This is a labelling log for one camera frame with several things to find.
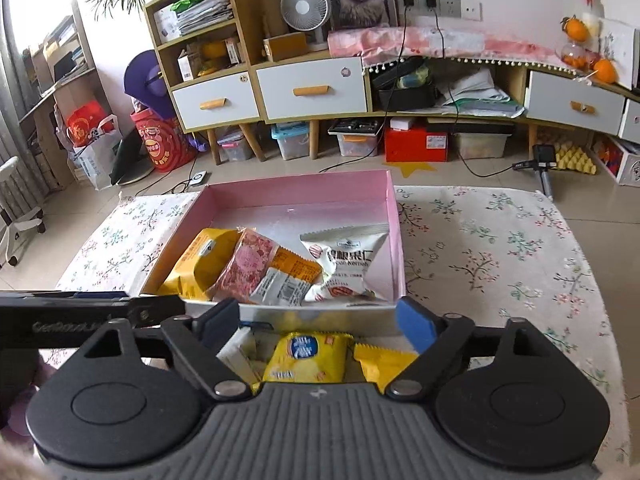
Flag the wooden box white label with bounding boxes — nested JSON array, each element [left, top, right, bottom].
[[262, 32, 308, 62]]

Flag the small white carton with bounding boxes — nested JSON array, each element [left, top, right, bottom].
[[177, 52, 201, 82]]

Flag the red printed bucket bag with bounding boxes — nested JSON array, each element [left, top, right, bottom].
[[131, 107, 197, 173]]

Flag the yellow star mat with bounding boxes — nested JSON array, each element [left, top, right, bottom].
[[385, 160, 436, 181]]

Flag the yellow egg tray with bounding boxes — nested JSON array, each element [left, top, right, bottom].
[[555, 141, 598, 176]]

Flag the wooden shelf cabinet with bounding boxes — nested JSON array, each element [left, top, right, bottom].
[[144, 0, 266, 166]]

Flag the pink-lined silver cardboard box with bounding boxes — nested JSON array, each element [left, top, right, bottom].
[[140, 169, 407, 347]]

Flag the orange yellow toy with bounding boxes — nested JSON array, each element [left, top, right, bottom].
[[200, 42, 226, 73]]

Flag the stack of papers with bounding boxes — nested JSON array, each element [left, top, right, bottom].
[[175, 0, 236, 36]]

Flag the yellow snack packet blue label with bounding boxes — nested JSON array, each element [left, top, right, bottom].
[[261, 331, 351, 385]]

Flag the wooden bookshelf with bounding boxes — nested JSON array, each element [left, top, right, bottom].
[[20, 0, 101, 186]]

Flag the orange fruit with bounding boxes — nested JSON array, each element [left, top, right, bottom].
[[592, 57, 616, 83], [560, 15, 588, 43]]

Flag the glass jar with oranges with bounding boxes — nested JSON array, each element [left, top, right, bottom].
[[557, 42, 601, 71]]

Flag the white desk fan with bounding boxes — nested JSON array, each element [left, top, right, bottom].
[[280, 0, 332, 51]]

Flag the pink red snack packet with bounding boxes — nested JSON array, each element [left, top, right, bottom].
[[206, 229, 280, 305]]

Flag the pale white snack packet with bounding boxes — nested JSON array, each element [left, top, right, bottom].
[[217, 327, 273, 386]]

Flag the clear plastic storage box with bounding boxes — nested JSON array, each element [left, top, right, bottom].
[[217, 127, 256, 161], [452, 122, 516, 160], [329, 120, 383, 157]]

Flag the black handheld device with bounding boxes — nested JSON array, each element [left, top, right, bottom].
[[512, 144, 557, 196]]

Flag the white red printed box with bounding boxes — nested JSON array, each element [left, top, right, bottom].
[[592, 135, 640, 188]]

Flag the black power cable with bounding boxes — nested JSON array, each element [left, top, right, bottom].
[[431, 10, 513, 178], [320, 10, 412, 173]]

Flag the white drawer orange handle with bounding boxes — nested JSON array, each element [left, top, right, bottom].
[[617, 95, 640, 146], [525, 71, 626, 136], [256, 56, 370, 122], [171, 74, 261, 131]]

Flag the purple plush toy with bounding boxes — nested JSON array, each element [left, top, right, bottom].
[[124, 49, 176, 116]]

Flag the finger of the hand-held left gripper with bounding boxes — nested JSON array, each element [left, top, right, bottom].
[[0, 294, 184, 331], [55, 290, 132, 302]]

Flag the wooden low cabinet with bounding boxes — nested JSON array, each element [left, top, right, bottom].
[[250, 52, 640, 161]]

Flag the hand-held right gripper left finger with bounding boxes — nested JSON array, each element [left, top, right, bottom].
[[75, 298, 252, 402]]

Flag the large yellow snack packet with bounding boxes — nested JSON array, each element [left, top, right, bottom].
[[159, 228, 241, 302]]

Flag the white sketch board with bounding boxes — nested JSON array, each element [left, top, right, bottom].
[[597, 17, 637, 91]]

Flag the white snack packet grey print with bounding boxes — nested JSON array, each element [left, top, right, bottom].
[[299, 224, 390, 302]]

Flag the white shopping bag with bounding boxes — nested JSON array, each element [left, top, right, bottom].
[[70, 115, 123, 191]]

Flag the pink patterned cloth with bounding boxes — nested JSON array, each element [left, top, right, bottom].
[[327, 25, 576, 68]]

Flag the blue-lid plastic storage box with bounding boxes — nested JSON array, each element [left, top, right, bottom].
[[272, 122, 311, 161]]

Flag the red gift bag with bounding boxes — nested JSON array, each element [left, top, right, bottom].
[[66, 101, 108, 148]]

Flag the small brown cartons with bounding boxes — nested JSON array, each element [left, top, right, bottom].
[[224, 37, 246, 66]]

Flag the white box on shelf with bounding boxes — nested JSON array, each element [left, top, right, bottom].
[[152, 5, 182, 43]]

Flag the orange white snack packet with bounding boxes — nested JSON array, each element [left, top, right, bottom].
[[250, 247, 323, 307]]

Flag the red cardboard box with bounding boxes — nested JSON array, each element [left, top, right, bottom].
[[384, 127, 448, 163]]

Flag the dark flat board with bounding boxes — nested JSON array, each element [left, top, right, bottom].
[[109, 130, 151, 186]]

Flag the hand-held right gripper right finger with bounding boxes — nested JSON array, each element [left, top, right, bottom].
[[382, 296, 568, 397]]

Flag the black storage case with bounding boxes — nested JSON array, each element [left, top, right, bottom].
[[372, 57, 441, 111]]

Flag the white chair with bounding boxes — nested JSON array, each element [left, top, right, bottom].
[[0, 156, 46, 266]]

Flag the plain yellow snack packet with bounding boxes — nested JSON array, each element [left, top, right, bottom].
[[353, 342, 421, 395]]

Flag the pile of white papers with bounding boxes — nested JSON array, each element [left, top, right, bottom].
[[440, 67, 526, 116]]

